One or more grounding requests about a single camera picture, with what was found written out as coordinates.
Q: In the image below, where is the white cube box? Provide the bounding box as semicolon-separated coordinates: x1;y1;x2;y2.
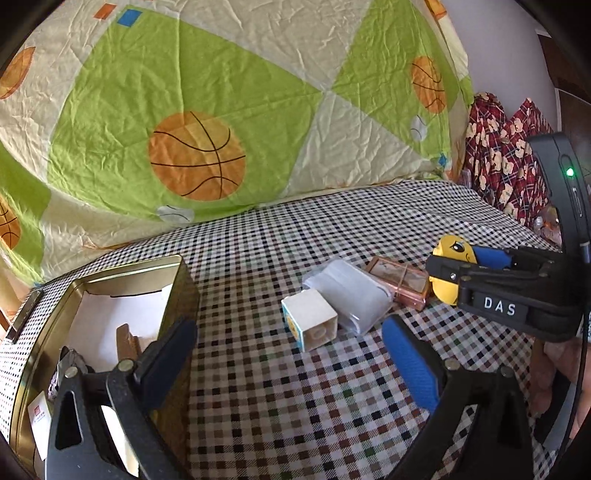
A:
281;288;339;352

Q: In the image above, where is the red plaid bear cloth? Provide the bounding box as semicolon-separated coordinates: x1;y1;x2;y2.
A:
462;91;563;228

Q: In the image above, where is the white paper liner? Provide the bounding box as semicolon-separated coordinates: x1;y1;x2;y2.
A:
69;284;175;389

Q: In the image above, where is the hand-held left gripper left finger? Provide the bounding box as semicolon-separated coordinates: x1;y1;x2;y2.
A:
44;318;199;480

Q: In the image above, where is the yellow toy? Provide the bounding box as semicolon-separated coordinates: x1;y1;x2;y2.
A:
431;234;479;306

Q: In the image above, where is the person's right hand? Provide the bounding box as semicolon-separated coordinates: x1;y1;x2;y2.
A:
531;340;591;445

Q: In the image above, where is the translucent white plastic box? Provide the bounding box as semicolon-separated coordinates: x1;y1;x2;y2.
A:
302;258;394;336

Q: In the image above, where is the basketball print bed sheet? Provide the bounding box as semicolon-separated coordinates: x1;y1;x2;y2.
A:
0;0;476;288

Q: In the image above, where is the gold metal tin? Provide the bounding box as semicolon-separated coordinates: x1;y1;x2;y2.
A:
9;255;200;480

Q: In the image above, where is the checkered cloth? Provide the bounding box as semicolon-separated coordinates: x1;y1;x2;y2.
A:
0;178;570;480

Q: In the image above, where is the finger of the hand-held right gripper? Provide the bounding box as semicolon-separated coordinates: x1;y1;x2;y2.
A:
472;246;563;273
426;255;557;286

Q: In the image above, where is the white card with red mark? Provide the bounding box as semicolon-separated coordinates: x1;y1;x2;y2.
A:
27;391;53;462

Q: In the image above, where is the clear plastic bag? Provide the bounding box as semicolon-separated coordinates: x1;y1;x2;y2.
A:
533;208;565;244

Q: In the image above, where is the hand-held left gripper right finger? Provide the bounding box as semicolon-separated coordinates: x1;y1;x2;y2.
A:
381;314;541;480

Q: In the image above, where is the pink card box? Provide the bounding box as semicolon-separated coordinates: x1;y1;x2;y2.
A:
365;256;433;311

